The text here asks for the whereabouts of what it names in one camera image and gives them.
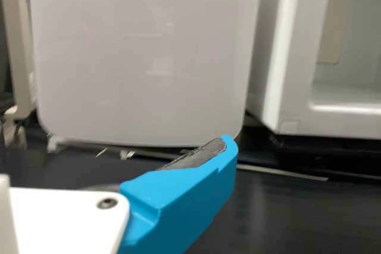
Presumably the black platform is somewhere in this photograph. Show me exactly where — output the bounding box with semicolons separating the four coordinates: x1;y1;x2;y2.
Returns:
0;146;381;254

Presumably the white box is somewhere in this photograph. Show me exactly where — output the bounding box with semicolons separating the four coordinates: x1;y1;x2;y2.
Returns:
26;0;264;151

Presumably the cream microscope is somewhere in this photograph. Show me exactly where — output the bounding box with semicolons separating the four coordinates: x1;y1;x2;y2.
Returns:
0;0;38;149

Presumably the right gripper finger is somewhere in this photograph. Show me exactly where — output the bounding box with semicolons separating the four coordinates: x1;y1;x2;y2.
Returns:
118;134;239;254

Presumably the white incubator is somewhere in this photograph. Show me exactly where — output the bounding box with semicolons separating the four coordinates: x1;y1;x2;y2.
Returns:
245;0;381;142

